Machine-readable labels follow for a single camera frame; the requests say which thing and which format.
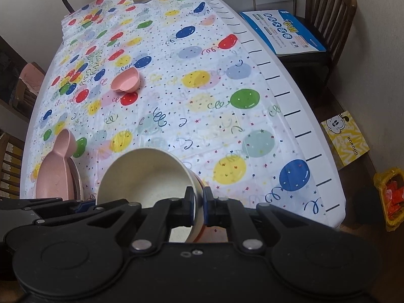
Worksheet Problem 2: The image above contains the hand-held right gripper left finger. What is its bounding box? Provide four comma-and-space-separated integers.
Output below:
88, 186, 196, 254

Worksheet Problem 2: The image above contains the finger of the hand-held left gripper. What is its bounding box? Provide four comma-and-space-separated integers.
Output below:
33, 201, 96, 218
0, 197, 64, 209

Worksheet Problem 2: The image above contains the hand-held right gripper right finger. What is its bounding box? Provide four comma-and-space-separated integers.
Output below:
204, 186, 317, 255

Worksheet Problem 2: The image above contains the white plate with grey ring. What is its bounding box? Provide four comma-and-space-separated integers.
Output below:
67, 159, 85, 201

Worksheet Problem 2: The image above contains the pink mouse-shaped divided plate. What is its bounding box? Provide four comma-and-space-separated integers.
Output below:
35, 128, 78, 200

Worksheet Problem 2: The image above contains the beige bowl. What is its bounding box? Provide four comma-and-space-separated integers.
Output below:
95, 147, 206, 244

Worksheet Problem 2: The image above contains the light wooden chair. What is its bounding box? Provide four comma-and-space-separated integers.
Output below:
0, 130, 25, 200

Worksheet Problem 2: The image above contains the balloon print tablecloth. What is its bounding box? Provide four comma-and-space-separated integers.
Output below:
19, 0, 346, 229

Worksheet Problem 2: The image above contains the wooden chair with pink cloth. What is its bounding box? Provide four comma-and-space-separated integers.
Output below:
12, 62, 45, 112

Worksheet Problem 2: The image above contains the pink cloth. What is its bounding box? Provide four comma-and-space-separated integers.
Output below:
19, 62, 45, 93

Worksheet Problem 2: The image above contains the pink heart-shaped dish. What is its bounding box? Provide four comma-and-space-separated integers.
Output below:
111, 67, 142, 93

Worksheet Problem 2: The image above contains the yellow cartoon box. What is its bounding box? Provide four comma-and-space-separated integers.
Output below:
321, 110, 370, 170

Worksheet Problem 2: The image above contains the yellow bag with orange packets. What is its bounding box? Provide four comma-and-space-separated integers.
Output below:
373, 167, 404, 232

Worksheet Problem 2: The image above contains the blue and white flat box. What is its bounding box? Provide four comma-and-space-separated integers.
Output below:
239, 9, 327, 56

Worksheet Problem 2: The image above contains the dark wooden chair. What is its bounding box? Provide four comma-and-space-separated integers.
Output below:
279, 0, 358, 68

